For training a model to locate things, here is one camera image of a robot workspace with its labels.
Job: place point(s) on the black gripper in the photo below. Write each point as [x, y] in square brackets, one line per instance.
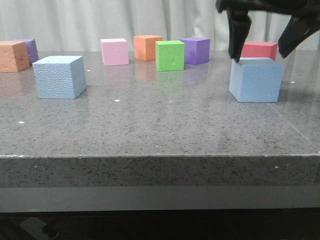
[305, 21]

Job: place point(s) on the light blue foam cube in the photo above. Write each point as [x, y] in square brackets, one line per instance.
[60, 76]
[256, 79]

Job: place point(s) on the red foam cube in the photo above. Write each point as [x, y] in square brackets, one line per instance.
[260, 49]

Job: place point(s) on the purple foam cube centre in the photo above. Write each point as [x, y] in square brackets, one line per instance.
[197, 50]

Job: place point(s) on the purple foam cube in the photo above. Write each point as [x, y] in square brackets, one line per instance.
[197, 50]
[31, 49]

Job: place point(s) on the green foam cube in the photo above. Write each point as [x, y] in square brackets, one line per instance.
[170, 55]

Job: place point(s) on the orange foam cube centre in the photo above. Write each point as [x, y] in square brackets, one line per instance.
[145, 47]

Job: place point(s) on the orange foam cube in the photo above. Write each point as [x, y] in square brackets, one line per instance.
[13, 56]
[145, 47]

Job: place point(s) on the pink foam cube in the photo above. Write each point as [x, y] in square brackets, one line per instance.
[114, 51]

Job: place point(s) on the white curtain backdrop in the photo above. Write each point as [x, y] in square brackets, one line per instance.
[79, 25]

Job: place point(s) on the purple foam cube far left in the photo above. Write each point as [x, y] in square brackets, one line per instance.
[31, 49]

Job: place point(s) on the orange foam cube far left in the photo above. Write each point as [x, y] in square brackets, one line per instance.
[13, 56]

